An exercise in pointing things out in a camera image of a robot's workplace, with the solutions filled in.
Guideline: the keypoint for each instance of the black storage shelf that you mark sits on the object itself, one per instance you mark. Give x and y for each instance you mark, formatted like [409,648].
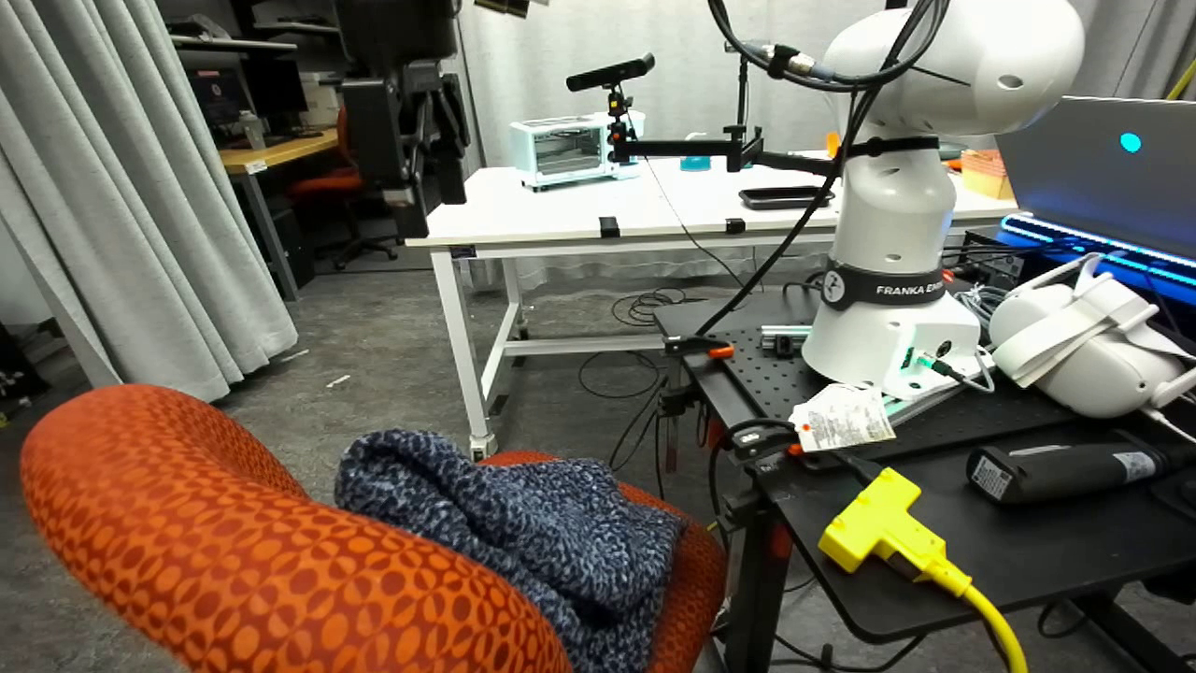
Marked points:
[248,74]

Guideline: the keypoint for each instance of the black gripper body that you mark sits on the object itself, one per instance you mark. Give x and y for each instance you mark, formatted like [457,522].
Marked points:
[395,74]

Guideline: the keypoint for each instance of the teal clear box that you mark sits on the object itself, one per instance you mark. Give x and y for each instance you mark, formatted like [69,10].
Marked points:
[561,149]

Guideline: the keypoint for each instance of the grey topped stand pole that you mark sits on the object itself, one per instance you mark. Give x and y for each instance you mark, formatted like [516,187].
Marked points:
[741,98]

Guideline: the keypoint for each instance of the orange box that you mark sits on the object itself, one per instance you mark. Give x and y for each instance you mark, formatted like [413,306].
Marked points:
[983,174]

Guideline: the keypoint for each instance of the blue speckled fleece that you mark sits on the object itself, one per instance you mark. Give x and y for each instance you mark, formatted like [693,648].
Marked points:
[537,524]

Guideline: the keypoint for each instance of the black perforated robot table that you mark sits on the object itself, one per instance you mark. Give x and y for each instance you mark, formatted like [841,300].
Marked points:
[1033,548]

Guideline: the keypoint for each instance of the white VR headset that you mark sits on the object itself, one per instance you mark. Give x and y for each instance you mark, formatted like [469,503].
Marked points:
[1087,355]

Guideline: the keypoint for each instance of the orange office chair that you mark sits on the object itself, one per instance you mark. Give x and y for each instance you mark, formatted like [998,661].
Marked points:
[322,185]

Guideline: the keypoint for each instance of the white paper tag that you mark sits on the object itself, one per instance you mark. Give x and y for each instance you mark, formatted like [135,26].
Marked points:
[841,415]

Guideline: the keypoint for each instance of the grey curtain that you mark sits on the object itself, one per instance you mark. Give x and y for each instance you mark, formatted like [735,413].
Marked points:
[114,187]

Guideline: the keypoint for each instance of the black bar stereo camera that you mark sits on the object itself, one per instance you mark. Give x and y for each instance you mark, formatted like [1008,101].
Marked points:
[609,72]

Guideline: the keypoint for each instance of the white power strip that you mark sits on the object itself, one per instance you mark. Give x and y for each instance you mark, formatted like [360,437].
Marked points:
[930,379]

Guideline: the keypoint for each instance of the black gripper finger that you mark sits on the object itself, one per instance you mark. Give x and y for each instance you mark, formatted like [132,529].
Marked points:
[415,190]
[451,174]

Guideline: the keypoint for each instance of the small black electronics box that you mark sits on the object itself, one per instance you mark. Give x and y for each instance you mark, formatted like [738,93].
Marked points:
[996,258]

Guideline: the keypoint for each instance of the orange patterned armchair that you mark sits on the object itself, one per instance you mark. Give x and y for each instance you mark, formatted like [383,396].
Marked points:
[187,524]

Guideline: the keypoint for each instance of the black handheld device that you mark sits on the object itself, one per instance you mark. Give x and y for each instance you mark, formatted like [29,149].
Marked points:
[1058,471]

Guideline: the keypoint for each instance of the white table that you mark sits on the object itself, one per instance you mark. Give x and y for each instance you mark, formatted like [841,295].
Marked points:
[561,208]

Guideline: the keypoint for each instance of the flat black device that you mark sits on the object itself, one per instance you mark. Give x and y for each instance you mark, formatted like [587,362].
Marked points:
[788,197]

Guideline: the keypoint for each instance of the wooden desk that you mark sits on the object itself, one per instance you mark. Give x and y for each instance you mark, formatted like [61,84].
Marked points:
[283,149]

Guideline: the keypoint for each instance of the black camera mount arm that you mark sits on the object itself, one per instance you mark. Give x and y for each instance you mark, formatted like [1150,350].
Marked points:
[687,148]

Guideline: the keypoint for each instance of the grey laptop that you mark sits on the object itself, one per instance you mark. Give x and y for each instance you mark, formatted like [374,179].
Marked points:
[1098,174]

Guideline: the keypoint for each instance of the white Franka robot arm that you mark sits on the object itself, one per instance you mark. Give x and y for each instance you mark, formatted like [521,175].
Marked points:
[892,212]

